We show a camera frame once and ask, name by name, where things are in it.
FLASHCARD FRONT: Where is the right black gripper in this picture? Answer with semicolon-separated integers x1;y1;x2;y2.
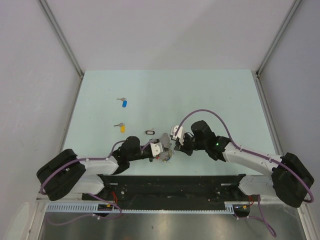
174;133;207;157

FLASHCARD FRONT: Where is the key with black tag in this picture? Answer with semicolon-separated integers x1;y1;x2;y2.
144;128;156;136

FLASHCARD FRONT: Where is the red-handled metal key holder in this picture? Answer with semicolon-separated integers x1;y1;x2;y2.
156;133;174;162

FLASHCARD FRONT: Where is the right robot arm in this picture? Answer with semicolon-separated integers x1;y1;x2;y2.
170;120;315;208

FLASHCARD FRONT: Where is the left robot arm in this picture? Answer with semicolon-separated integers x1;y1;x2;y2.
36;136;168;201

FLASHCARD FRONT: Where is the key with yellow tag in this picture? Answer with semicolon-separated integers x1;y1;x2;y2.
114;122;126;133

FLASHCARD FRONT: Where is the key with blue tag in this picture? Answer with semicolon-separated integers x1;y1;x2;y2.
117;97;128;108

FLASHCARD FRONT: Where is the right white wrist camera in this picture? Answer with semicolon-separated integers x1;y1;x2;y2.
169;125;185;146

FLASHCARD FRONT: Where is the white slotted cable duct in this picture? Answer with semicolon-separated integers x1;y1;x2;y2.
46;202;237;216

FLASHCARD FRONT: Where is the right aluminium corner post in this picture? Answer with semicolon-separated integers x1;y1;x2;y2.
255;0;304;77

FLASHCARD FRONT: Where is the aluminium corner post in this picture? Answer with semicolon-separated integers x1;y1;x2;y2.
255;0;304;77
37;0;84;80

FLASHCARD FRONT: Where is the left aluminium corner post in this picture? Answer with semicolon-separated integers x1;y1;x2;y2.
37;0;84;80

